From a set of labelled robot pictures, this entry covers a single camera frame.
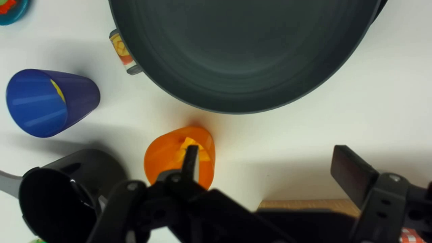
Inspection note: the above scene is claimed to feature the blue plastic cup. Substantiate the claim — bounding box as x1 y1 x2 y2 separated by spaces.
4 67 101 139

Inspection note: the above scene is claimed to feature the yellow toy fry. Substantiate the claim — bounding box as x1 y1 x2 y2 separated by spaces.
177 136 211 163

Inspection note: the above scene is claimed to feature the toy burger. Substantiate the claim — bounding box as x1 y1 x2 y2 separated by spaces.
0 0 20 14

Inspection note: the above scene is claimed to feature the colourful toy at corner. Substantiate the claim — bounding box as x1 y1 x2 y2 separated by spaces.
0 0 32 26

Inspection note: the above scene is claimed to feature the orange plastic cup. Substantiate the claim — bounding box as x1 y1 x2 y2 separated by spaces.
143 124 216 190

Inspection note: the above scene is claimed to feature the large dark frying pan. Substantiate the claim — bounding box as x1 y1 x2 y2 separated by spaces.
107 0 389 114

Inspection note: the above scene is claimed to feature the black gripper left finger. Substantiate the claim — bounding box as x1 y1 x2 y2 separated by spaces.
85 143 294 243

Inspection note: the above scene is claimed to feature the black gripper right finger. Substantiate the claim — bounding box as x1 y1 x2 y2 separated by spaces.
329 144 432 243

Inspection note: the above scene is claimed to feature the small toy seasoning bottle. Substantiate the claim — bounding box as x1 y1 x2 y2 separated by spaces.
108 28 144 76

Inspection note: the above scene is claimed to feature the black pot grey handle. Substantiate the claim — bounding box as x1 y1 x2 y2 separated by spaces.
0 147 130 243

